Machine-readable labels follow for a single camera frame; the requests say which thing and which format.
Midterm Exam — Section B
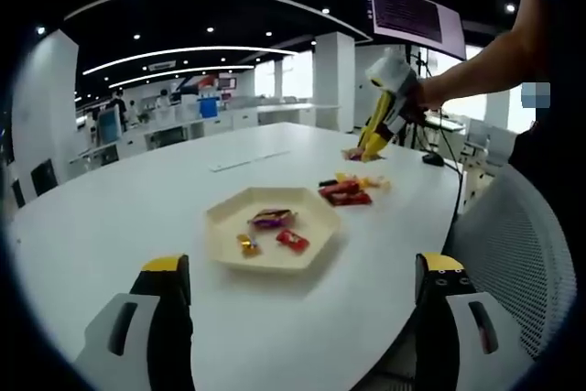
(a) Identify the white counter row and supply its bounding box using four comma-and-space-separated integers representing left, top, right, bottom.
68, 104, 340, 168

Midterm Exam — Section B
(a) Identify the purple food packet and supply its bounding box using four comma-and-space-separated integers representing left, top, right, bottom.
248, 208, 298, 231

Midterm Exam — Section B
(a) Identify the white mesh office chair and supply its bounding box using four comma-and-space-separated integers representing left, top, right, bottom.
446, 166, 578, 360

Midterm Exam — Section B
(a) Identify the beige hexagonal tray container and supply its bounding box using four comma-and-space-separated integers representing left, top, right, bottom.
204, 186, 342, 272

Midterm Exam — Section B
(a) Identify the small red food packet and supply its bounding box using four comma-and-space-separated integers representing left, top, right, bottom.
276, 229, 311, 255

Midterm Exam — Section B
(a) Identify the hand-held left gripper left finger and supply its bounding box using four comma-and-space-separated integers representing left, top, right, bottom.
75, 253, 196, 391

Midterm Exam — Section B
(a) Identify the black office chair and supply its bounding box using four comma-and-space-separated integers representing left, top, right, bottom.
29, 159, 59, 198

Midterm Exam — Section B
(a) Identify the person's dark shirt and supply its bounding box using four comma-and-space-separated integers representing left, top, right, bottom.
507, 120, 586, 195

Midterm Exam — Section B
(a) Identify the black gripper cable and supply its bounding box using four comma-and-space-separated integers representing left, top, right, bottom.
437, 109, 464, 218

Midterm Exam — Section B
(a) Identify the gold food candy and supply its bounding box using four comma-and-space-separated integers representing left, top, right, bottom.
236, 234, 264, 258

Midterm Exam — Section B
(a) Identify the pile of food snacks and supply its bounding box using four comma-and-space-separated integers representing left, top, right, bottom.
318, 172, 393, 207

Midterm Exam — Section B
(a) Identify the hanging monitor screen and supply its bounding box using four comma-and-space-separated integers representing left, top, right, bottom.
365, 0, 467, 60

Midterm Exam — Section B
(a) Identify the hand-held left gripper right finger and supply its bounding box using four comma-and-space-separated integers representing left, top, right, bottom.
414, 252, 535, 391

